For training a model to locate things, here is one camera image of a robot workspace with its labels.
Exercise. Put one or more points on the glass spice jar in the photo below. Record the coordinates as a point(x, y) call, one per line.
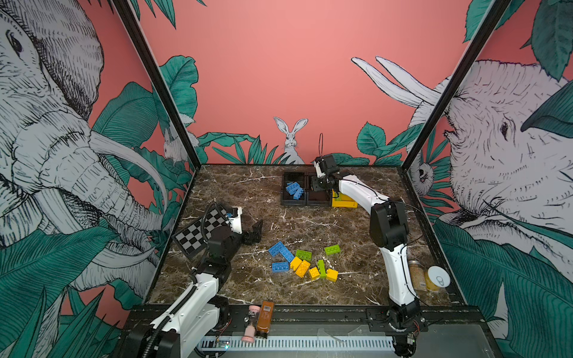
point(417, 274)

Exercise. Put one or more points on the green lego brick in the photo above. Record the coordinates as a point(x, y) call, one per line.
point(330, 250)
point(321, 268)
point(304, 255)

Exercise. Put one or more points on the yellow lego brick small front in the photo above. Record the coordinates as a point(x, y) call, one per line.
point(313, 273)

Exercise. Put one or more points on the yellow lego brick lower right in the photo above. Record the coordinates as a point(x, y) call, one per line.
point(332, 275)

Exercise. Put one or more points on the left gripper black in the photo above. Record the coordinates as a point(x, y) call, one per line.
point(256, 234)

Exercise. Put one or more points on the pink bottle on rail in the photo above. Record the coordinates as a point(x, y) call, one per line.
point(251, 321)

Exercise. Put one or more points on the blue lego brick front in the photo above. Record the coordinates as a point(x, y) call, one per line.
point(280, 267)

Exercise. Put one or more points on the yellow lego brick long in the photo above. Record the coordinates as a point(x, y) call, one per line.
point(302, 269)

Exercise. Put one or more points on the blue lego brick angled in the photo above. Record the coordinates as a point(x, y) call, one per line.
point(276, 249)

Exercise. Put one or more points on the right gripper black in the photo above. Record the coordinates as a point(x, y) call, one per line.
point(315, 182)

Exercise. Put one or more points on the blue lego brick diagonal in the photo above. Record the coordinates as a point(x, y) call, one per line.
point(286, 254)

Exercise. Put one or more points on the yellow lego brick small left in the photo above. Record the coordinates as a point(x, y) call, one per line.
point(295, 263)

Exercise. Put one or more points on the white vent strip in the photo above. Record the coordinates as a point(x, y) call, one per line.
point(297, 343)

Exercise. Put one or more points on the brown bottle on rail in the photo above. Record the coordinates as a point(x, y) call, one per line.
point(265, 319)

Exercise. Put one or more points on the black bin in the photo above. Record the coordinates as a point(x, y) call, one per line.
point(286, 198)
point(318, 198)

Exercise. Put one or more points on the green lego brick standing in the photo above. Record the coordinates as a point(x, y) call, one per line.
point(321, 268)

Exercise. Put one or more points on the checkerboard calibration board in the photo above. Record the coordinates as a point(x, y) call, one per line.
point(192, 239)

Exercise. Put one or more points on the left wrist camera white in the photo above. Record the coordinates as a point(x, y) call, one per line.
point(234, 219)

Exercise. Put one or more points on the blue lego brick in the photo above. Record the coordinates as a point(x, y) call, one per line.
point(293, 188)
point(280, 267)
point(298, 193)

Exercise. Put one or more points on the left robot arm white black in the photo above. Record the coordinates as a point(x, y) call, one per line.
point(177, 331)

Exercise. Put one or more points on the yellow storage bin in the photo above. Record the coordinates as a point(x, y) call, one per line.
point(341, 200)

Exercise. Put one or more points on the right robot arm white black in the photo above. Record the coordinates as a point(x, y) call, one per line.
point(388, 229)

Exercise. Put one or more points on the black front rail frame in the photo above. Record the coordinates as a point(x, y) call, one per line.
point(455, 331)

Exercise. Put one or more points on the white lid yellow can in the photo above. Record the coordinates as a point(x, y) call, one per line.
point(437, 278)

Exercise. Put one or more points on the yellow lego brick small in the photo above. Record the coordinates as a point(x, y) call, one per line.
point(313, 273)
point(295, 263)

